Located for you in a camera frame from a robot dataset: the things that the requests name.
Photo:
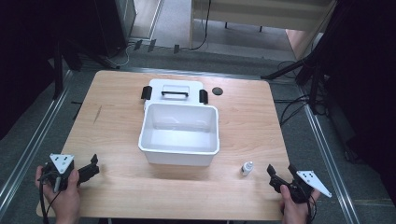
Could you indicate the person's left hand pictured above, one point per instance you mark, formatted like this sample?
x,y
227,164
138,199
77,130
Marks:
x,y
63,202

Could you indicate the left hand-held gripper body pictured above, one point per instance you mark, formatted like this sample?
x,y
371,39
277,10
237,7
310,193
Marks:
x,y
61,163

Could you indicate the black curtain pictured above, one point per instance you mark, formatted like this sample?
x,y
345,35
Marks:
x,y
25,46
367,77

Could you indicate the metal floor rail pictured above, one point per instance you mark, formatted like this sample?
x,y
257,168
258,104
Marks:
x,y
37,137
330,161

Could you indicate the black cabinet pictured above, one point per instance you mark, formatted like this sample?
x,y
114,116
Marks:
x,y
112,25

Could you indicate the black metal stand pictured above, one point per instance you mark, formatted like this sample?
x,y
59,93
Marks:
x,y
313,77
59,71

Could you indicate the black round table grommet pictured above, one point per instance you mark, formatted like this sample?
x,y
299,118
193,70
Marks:
x,y
217,91

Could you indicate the person's right hand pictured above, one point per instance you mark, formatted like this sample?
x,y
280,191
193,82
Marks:
x,y
294,211

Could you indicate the small white bottle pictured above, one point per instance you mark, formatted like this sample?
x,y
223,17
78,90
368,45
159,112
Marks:
x,y
247,168

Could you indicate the white plastic storage box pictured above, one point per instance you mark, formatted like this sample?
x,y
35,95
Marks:
x,y
179,137

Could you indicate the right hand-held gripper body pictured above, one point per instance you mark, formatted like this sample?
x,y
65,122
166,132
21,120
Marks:
x,y
306,183

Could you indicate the light wooden bench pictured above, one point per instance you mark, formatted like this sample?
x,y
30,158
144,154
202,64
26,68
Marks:
x,y
264,14

